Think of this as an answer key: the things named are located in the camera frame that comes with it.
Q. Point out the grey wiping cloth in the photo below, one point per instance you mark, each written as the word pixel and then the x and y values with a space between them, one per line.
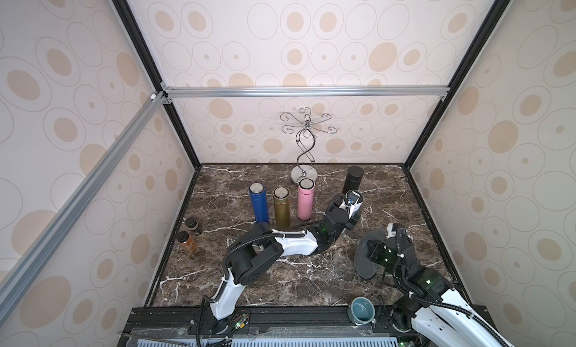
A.
pixel 364 267

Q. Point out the amber spice jar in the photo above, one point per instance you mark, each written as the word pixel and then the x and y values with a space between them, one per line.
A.
pixel 187 241

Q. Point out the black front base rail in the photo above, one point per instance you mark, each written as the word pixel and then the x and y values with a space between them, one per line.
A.
pixel 282 326

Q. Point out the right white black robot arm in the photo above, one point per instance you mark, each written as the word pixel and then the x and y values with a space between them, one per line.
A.
pixel 430 305

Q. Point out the black thermos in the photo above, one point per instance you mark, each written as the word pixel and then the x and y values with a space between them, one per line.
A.
pixel 353 179

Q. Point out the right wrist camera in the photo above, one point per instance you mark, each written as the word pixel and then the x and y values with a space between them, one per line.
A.
pixel 392 230

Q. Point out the blue thermos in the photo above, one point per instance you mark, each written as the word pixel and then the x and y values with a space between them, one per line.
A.
pixel 258 199

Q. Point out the left diagonal aluminium rail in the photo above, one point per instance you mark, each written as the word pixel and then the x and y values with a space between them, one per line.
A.
pixel 35 259

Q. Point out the silver wire cup stand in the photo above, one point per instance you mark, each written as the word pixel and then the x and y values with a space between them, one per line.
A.
pixel 305 126

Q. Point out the white thermos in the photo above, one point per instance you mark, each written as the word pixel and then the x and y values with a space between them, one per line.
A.
pixel 353 202

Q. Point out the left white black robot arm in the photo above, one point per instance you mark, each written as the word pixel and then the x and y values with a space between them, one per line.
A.
pixel 250 256

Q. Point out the gold thermos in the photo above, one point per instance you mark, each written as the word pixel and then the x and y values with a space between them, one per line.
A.
pixel 282 207

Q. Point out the horizontal aluminium rail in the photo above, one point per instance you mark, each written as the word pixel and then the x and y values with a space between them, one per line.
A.
pixel 320 91

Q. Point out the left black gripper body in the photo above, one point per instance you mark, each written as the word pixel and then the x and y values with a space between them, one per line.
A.
pixel 348 223

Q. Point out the pink thermos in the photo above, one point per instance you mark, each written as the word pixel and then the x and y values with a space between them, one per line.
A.
pixel 305 198

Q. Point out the dark capped spice jar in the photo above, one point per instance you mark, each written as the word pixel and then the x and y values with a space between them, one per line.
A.
pixel 193 226

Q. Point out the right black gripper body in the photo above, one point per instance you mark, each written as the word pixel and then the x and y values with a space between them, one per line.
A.
pixel 376 252

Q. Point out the teal ceramic mug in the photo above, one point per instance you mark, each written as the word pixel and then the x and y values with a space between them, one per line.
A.
pixel 361 311

